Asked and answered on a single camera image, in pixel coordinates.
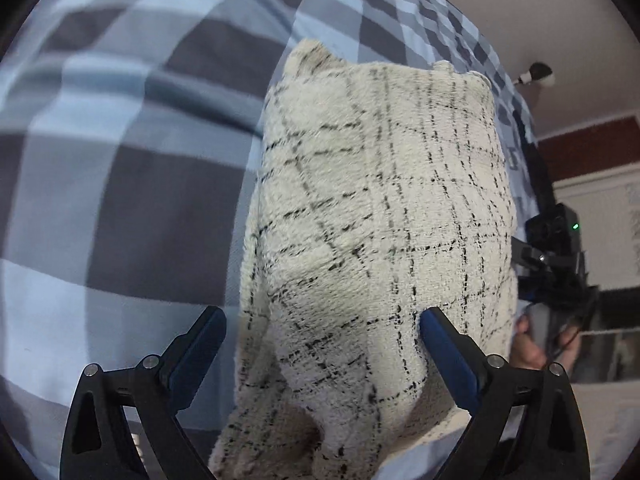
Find cream plaid tweed shirt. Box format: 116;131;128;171
209;39;516;479

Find person's right hand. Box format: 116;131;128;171
510;314;584;372

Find black garment on bed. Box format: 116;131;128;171
513;112;555;214

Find blue grey checkered bedsheet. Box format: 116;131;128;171
1;0;538;479

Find white round wall camera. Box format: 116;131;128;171
513;62;555;88

